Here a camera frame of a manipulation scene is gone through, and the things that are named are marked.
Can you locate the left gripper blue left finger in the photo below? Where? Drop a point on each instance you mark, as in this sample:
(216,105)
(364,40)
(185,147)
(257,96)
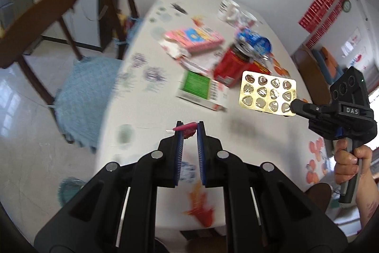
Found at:
(178,154)

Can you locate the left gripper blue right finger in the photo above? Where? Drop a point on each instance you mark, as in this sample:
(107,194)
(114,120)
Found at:
(201,138)

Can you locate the pink red pen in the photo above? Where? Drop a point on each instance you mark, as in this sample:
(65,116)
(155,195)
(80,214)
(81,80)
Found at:
(188,130)

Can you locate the gold blister pack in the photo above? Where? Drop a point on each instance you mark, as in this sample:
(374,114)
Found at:
(267,93)

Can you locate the trash bin with teal bag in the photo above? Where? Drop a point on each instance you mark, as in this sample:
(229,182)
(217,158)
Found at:
(68,188)

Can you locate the person's right hand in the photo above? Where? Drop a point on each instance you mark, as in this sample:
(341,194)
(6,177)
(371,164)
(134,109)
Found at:
(347,163)

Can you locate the green white medicine box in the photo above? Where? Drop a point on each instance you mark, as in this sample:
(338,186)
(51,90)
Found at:
(203,91)

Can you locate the right wooden chair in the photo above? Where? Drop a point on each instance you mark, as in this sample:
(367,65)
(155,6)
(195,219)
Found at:
(312,76)

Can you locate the sofa with orange cushions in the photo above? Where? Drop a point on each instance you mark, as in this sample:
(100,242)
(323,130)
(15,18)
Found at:
(329,67)

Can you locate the standing red drink can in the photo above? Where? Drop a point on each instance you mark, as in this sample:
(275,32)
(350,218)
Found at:
(235,61)

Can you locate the torn white paper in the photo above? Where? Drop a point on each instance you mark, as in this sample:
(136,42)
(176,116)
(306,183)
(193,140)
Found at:
(202,63)

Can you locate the lying red drink can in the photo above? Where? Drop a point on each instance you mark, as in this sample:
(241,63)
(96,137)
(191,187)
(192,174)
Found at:
(259,68)

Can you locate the pink cardboard box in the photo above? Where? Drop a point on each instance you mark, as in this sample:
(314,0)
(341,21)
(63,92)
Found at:
(184,42)

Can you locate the blue quilted seat cushion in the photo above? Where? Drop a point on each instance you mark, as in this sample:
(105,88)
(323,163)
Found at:
(81,102)

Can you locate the blue snack cup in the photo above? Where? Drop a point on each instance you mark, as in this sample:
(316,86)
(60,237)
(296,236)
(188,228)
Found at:
(260,44)

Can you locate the white floral mug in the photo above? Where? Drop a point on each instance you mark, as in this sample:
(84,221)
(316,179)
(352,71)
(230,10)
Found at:
(245,19)

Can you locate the white mug black print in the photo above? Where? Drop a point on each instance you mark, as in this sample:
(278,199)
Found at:
(228,10)

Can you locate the near wooden chair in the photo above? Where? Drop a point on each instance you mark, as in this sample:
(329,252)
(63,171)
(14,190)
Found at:
(26,29)

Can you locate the green wall clock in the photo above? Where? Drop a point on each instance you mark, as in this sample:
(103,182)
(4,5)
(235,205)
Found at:
(346,6)

